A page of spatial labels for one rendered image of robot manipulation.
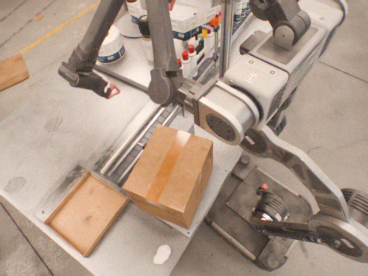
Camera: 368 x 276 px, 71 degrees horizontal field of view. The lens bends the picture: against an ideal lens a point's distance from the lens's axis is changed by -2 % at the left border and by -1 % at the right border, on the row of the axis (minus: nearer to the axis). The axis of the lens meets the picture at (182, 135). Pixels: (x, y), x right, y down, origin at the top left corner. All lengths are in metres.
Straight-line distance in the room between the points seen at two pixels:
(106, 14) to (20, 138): 1.02
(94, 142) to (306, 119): 1.83
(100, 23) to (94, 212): 0.82
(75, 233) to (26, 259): 1.13
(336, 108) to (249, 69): 2.12
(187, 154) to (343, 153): 1.72
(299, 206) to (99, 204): 1.26
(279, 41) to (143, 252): 0.94
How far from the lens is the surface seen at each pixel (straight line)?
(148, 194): 0.96
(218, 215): 1.82
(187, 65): 1.43
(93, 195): 1.35
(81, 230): 1.32
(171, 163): 0.99
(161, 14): 0.78
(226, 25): 1.37
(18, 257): 2.47
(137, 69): 1.68
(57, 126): 1.66
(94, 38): 0.97
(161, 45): 0.76
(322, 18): 0.88
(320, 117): 2.64
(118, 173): 1.30
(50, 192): 1.46
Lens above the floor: 2.00
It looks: 58 degrees down
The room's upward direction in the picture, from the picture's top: 10 degrees counter-clockwise
